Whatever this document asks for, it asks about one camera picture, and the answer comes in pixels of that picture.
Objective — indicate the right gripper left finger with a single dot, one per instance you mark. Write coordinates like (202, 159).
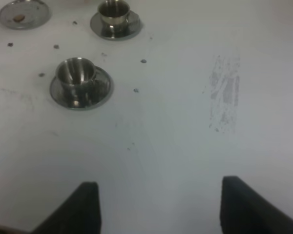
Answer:
(79, 214)

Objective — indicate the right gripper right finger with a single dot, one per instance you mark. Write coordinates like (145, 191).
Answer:
(244, 211)

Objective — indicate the teapot steel saucer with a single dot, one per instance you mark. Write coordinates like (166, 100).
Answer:
(25, 14)

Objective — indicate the near steel saucer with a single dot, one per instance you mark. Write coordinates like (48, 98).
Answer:
(97, 93)

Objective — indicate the near steel teacup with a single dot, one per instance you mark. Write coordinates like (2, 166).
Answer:
(77, 77)

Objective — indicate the steel teacup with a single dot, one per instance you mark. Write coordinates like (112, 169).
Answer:
(77, 77)
(114, 13)

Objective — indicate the far steel saucer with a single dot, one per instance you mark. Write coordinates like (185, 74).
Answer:
(130, 28)

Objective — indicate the far steel teacup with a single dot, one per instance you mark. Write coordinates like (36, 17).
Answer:
(114, 13)

